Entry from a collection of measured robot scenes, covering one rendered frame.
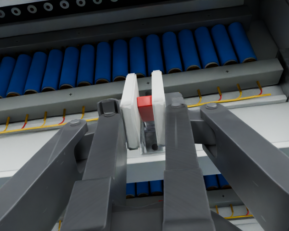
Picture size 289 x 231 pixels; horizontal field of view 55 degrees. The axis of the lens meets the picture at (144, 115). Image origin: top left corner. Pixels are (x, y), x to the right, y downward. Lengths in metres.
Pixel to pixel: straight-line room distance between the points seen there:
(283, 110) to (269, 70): 0.04
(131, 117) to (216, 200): 0.27
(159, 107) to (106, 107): 0.03
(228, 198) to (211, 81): 0.19
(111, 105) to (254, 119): 0.18
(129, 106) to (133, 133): 0.02
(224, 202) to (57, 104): 0.26
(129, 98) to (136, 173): 0.13
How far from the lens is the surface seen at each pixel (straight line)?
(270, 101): 0.31
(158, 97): 0.16
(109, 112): 0.15
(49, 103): 0.30
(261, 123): 0.29
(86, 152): 0.15
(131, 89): 0.18
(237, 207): 0.44
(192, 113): 0.15
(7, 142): 0.33
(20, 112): 0.32
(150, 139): 0.27
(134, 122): 0.16
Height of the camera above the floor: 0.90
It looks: 31 degrees down
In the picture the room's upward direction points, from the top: 9 degrees counter-clockwise
